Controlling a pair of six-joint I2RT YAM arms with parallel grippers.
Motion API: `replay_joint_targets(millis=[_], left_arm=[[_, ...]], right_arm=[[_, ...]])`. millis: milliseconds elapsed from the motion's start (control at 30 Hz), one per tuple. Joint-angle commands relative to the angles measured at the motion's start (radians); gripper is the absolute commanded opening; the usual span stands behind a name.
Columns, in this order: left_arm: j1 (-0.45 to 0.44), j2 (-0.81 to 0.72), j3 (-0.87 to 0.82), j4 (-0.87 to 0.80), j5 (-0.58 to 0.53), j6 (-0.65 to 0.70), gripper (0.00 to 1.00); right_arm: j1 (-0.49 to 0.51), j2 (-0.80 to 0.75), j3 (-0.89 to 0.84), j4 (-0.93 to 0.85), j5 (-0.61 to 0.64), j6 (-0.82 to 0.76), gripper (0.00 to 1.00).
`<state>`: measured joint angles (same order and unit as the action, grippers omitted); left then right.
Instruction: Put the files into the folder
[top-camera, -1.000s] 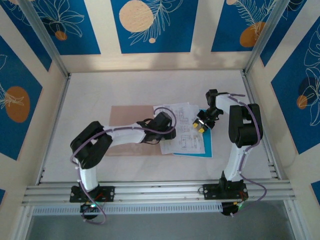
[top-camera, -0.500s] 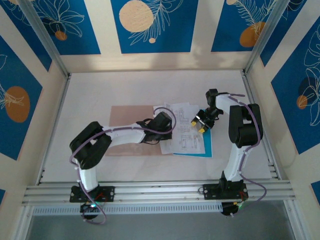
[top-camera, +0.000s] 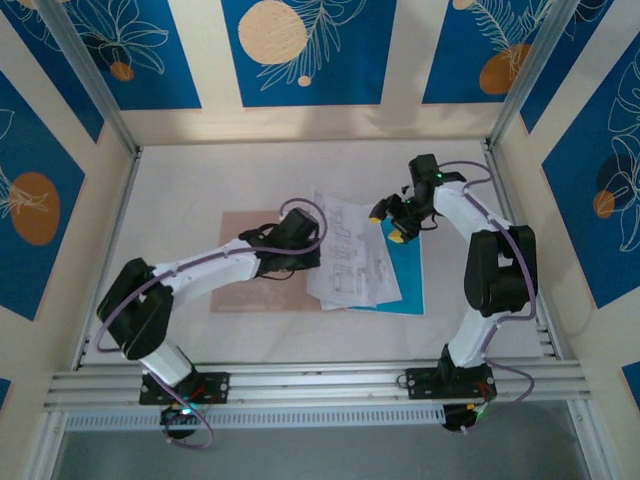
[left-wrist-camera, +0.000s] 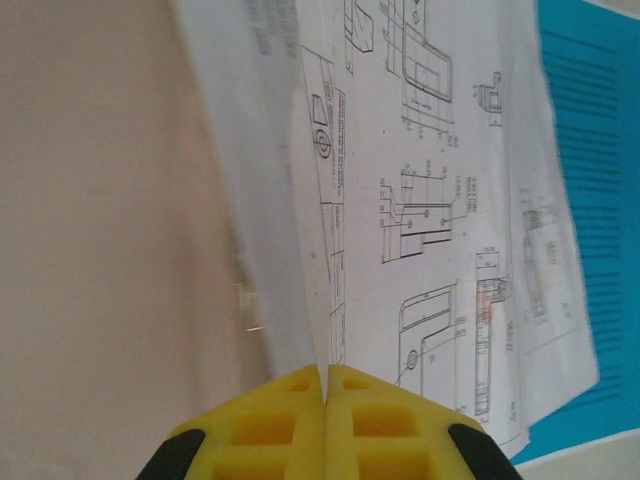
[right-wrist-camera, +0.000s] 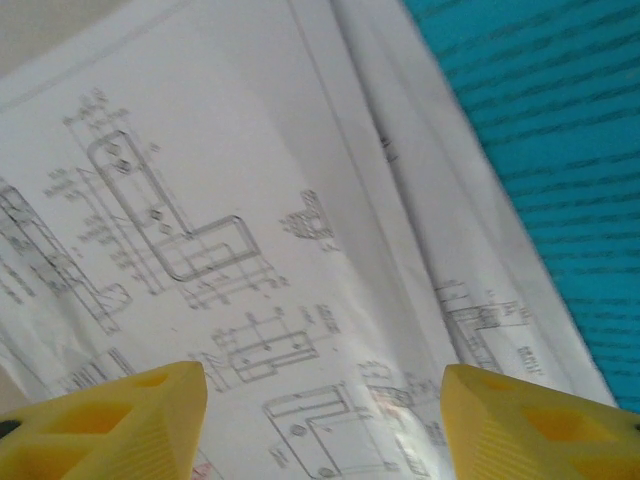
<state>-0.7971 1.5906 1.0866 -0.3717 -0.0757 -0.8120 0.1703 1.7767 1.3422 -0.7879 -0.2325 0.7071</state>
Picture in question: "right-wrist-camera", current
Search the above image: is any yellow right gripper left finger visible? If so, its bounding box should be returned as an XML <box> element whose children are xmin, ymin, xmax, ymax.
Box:
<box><xmin>0</xmin><ymin>360</ymin><xmax>209</xmax><ymax>480</ymax></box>

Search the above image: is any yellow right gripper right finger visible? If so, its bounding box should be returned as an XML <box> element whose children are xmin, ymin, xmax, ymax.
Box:
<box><xmin>442</xmin><ymin>363</ymin><xmax>640</xmax><ymax>480</ymax></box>

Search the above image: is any white technical drawing sheet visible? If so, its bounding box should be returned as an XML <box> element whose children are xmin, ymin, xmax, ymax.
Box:
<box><xmin>327</xmin><ymin>0</ymin><xmax>620</xmax><ymax>410</ymax></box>
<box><xmin>0</xmin><ymin>0</ymin><xmax>469</xmax><ymax>480</ymax></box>

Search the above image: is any teal printed sheet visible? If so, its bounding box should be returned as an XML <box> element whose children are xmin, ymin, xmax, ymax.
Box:
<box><xmin>399</xmin><ymin>0</ymin><xmax>640</xmax><ymax>417</ymax></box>

